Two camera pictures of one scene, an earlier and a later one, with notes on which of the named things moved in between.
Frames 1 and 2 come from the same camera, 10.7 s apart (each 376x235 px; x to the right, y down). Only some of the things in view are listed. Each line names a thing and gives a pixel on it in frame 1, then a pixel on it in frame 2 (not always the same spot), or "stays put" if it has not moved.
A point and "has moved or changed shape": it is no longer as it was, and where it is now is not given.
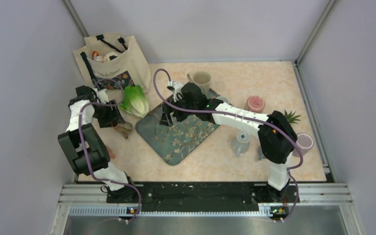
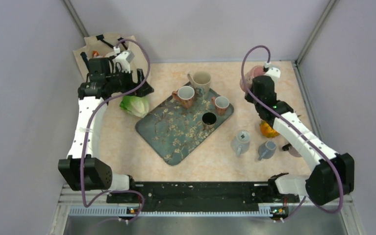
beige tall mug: (203, 79) stays put
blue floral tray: (177, 140) stays put
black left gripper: (113, 115) -> (145, 89)
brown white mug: (112, 155) has moved or changed shape
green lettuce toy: (135, 101) stays put
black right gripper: (166, 119) -> (249, 97)
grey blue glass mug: (240, 143) stays put
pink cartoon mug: (255, 104) has moved or changed shape
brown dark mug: (124, 128) has moved or changed shape
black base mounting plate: (201, 196) stays put
